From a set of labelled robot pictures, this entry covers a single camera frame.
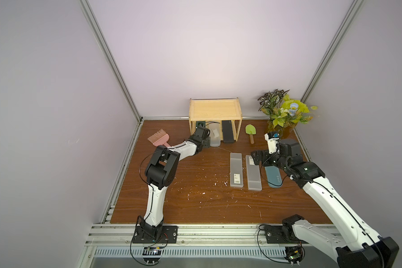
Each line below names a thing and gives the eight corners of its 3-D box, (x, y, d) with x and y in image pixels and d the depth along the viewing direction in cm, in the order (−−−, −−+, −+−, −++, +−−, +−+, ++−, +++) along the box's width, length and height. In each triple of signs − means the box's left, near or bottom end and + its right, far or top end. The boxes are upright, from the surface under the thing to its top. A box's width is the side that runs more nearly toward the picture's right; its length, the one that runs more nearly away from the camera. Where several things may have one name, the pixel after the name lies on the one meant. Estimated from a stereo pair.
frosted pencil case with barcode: (230, 186, 90) (230, 184, 88) (230, 154, 103) (230, 152, 101) (243, 187, 89) (243, 185, 87) (241, 155, 102) (241, 153, 100)
